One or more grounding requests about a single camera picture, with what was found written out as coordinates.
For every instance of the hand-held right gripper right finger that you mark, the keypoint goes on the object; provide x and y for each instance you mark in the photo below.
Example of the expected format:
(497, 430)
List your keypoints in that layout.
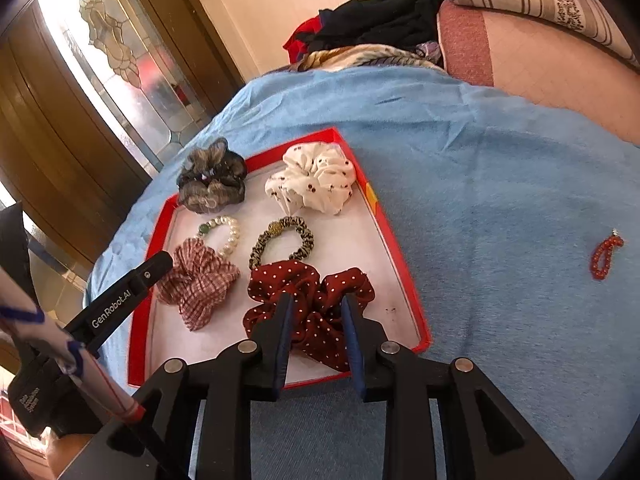
(350, 345)

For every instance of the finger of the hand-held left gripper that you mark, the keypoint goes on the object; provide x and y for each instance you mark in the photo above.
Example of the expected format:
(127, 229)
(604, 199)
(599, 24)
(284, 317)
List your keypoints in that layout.
(115, 305)

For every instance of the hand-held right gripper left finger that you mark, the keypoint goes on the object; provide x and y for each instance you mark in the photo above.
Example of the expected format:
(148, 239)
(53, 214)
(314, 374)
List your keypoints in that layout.
(285, 340)

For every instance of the red polka dot scrunchie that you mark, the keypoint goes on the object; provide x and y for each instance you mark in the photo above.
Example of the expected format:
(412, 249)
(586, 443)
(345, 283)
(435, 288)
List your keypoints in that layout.
(310, 305)

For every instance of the red checked scrunchie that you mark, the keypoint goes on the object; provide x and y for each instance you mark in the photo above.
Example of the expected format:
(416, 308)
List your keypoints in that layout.
(200, 280)

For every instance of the red cardboard box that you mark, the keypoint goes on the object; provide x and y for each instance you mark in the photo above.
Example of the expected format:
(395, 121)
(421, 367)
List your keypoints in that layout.
(320, 240)

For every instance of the black sheer scrunchie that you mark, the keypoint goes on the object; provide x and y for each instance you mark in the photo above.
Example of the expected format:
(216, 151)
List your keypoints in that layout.
(210, 185)

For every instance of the white dotted scrunchie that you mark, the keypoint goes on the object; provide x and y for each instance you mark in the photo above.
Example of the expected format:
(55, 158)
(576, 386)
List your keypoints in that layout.
(310, 180)

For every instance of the person's left forearm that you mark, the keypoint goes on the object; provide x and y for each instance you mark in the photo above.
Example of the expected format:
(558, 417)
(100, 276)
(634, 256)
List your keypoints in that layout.
(50, 340)

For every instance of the wooden stained glass door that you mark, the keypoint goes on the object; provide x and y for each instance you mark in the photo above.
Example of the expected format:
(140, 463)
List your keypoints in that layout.
(65, 110)

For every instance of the blue blanket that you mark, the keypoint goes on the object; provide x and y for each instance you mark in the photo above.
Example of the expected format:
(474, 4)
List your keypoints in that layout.
(500, 185)

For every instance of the beige patterned scarf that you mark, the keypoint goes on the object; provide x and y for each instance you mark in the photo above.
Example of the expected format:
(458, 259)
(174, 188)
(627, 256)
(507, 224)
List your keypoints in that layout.
(345, 57)

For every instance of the pile of dark clothes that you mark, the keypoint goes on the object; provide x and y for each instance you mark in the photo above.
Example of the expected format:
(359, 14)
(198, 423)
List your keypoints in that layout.
(380, 20)

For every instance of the pink quilted sofa cushion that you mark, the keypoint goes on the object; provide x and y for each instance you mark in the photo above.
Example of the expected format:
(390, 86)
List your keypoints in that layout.
(540, 60)

